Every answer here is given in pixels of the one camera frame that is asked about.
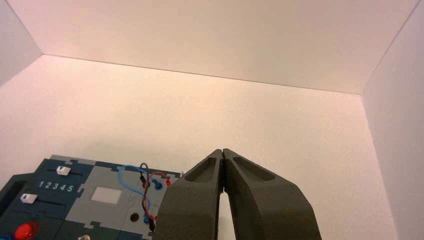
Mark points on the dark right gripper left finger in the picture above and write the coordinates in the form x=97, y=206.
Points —
x=192, y=205

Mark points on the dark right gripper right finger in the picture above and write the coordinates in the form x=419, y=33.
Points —
x=265, y=208

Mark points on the small red LED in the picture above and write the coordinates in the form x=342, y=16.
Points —
x=168, y=182

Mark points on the teal and grey control box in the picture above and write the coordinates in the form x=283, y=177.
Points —
x=109, y=215

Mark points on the white display window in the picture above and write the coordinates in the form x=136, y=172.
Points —
x=106, y=194

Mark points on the white slider knob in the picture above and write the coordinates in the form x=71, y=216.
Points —
x=63, y=170
x=28, y=198

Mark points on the red push button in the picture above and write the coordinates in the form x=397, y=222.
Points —
x=24, y=231

